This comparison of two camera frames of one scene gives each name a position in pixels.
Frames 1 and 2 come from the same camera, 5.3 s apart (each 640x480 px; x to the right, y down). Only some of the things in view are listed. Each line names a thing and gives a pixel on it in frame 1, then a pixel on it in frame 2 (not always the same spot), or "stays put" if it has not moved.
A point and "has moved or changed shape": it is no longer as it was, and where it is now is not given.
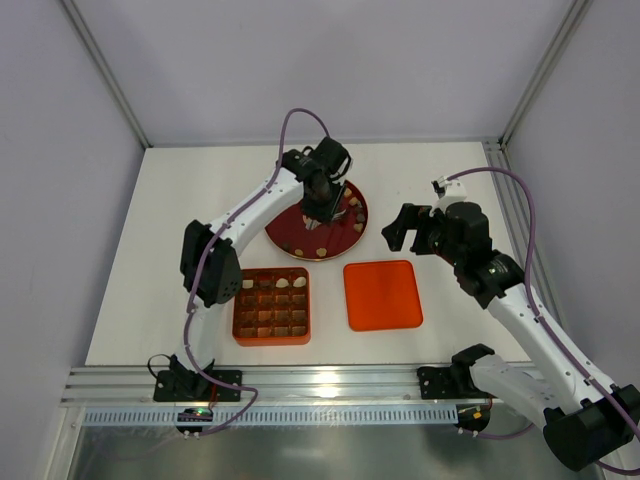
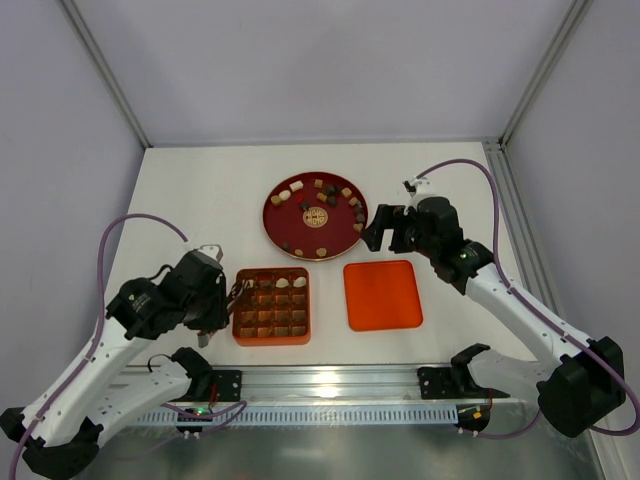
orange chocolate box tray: (274, 309) stays put
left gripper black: (323, 209) → (220, 298)
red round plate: (288, 229) stays put
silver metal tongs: (313, 224) has moved or changed shape
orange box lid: (382, 295) stays put
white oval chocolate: (299, 282) stays put
